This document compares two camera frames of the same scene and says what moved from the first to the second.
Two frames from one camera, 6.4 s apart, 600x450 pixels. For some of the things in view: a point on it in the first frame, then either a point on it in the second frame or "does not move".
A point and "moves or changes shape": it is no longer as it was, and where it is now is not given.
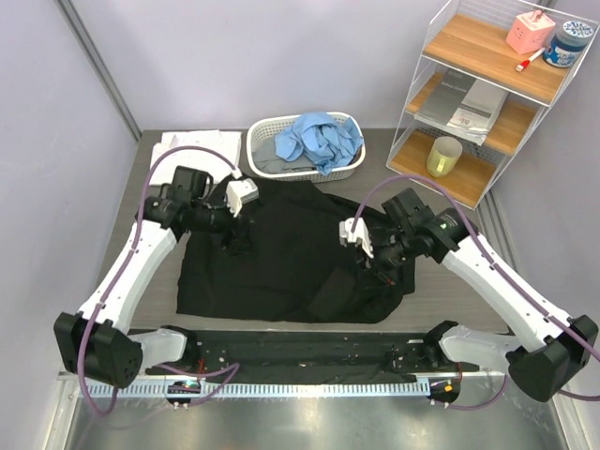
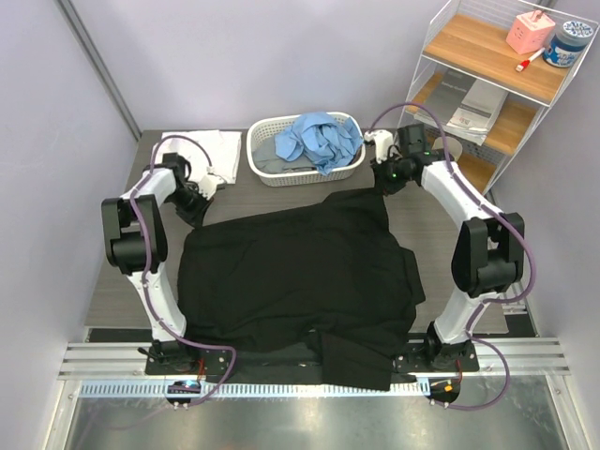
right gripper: [374, 266] to [381, 184]
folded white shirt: [227, 143] does not move
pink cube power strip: [529, 32] does not move
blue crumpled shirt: [318, 138] does not move
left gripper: [240, 234] to [196, 218]
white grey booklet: [475, 114] does not move
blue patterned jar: [569, 44] does not move
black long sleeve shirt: [297, 268] moves or changes shape
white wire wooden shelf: [490, 71] does not move
